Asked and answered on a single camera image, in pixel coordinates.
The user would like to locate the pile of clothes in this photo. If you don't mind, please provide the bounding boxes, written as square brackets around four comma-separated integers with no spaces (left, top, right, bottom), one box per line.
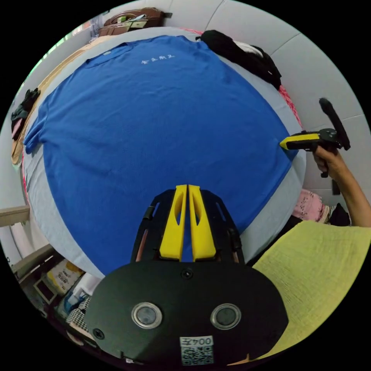
[196,29,283,89]

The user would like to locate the person's right forearm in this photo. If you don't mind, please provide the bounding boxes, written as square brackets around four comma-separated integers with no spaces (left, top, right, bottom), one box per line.
[336,167,371,228]

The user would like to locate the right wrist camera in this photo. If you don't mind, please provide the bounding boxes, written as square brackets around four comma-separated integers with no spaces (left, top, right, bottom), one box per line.
[318,97,352,151]

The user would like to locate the blue t-shirt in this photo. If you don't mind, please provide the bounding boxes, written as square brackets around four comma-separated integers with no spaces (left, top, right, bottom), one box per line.
[24,35,300,276]

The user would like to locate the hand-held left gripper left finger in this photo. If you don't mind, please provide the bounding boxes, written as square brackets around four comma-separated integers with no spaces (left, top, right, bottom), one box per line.
[158,184,188,260]

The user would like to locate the pink patterned garment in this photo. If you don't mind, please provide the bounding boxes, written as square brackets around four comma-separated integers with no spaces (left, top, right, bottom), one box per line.
[291,189,332,224]

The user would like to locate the person's right hand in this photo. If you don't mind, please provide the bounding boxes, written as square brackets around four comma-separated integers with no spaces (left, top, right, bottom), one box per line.
[312,146,349,182]

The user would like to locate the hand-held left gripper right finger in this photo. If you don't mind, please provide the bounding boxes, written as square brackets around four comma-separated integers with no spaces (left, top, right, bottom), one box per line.
[188,184,217,262]

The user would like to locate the white and yellow bag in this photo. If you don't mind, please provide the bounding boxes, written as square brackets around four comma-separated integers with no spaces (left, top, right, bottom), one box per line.
[46,259,85,297]

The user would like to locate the brown bag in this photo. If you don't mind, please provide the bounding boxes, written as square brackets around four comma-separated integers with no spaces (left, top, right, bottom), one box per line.
[98,8,173,37]

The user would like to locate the person's body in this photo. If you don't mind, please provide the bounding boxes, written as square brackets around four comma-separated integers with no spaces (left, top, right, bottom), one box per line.
[251,220,371,366]

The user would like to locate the black garment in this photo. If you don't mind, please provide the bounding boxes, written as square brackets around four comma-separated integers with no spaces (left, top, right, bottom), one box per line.
[10,88,41,140]

